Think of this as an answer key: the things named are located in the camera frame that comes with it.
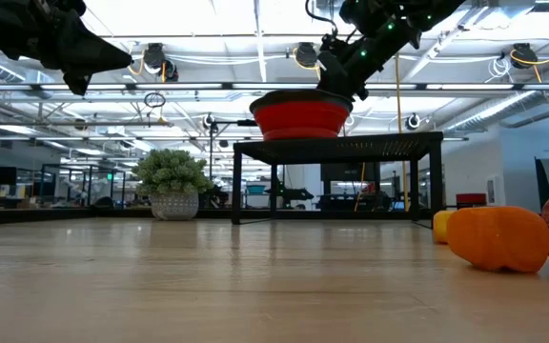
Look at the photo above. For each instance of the black perforated metal shelf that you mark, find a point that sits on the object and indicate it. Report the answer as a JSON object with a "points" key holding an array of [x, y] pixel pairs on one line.
{"points": [[341, 147]]}

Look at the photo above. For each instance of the red bin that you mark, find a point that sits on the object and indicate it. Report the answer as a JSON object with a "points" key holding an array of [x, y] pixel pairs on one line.
{"points": [[471, 199]]}

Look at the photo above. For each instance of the black gantry frame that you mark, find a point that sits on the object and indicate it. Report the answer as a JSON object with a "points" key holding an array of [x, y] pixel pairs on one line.
{"points": [[243, 123]]}

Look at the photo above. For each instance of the green succulent in white pot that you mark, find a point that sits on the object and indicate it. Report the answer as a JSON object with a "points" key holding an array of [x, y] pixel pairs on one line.
{"points": [[172, 176]]}

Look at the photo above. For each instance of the small yellow fruit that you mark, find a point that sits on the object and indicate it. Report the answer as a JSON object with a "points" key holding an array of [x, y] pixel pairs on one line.
{"points": [[442, 227]]}

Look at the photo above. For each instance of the black workstation frame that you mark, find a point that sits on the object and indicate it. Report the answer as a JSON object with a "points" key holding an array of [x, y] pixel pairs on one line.
{"points": [[84, 166]]}

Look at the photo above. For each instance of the red collapsible bowl grey rim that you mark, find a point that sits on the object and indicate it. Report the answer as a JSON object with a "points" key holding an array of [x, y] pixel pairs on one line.
{"points": [[300, 119]]}

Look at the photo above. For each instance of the black distant robot arm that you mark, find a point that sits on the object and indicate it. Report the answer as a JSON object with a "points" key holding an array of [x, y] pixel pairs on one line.
{"points": [[293, 194]]}

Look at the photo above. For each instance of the blue bin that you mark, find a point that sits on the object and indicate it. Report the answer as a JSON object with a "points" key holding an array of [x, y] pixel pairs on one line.
{"points": [[255, 189]]}

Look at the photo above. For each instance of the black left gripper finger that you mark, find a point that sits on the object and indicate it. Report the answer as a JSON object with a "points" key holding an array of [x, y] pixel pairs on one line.
{"points": [[91, 43], [93, 64]]}

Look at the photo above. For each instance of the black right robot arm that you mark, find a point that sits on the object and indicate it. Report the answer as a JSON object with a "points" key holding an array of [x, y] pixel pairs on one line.
{"points": [[398, 24]]}

